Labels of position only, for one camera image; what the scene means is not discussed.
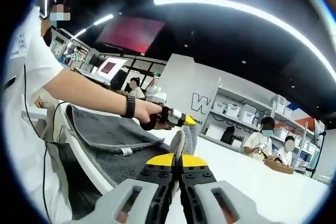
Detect person's left hand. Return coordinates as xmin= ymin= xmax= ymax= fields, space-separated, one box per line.
xmin=133 ymin=99 xmax=173 ymax=132

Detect white presentation screen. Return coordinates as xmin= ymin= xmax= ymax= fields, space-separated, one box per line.
xmin=96 ymin=56 xmax=128 ymax=83

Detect long ceiling light strip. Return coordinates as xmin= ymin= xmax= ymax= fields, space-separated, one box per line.
xmin=153 ymin=0 xmax=330 ymax=77

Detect rows of white storage bins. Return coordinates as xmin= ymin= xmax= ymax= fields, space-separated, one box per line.
xmin=212 ymin=95 xmax=318 ymax=162

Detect grey metal shelf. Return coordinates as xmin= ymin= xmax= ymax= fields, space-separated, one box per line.
xmin=199 ymin=78 xmax=326 ymax=172

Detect black wrist watch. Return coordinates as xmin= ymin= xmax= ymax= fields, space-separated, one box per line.
xmin=120 ymin=95 xmax=137 ymax=119

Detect red ceiling panel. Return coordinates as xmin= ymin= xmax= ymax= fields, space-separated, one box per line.
xmin=96 ymin=16 xmax=166 ymax=54

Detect black device cable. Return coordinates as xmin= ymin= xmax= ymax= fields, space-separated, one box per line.
xmin=23 ymin=63 xmax=53 ymax=224

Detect person's dark trousers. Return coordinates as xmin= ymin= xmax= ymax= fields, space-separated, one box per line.
xmin=47 ymin=142 xmax=103 ymax=221

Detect short ceiling light strip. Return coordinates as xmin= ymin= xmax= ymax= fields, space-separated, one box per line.
xmin=72 ymin=14 xmax=115 ymax=38

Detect black bag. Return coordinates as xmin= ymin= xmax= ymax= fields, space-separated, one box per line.
xmin=220 ymin=125 xmax=235 ymax=145

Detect grey textured towel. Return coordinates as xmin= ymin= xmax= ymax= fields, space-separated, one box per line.
xmin=65 ymin=104 xmax=198 ymax=187

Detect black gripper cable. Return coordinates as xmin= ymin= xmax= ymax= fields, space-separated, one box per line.
xmin=51 ymin=100 xmax=69 ymax=141

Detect wooden tray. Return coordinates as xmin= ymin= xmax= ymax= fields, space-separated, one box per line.
xmin=264 ymin=158 xmax=295 ymax=175

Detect operator in white shirt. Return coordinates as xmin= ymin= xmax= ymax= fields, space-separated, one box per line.
xmin=2 ymin=6 xmax=73 ymax=224

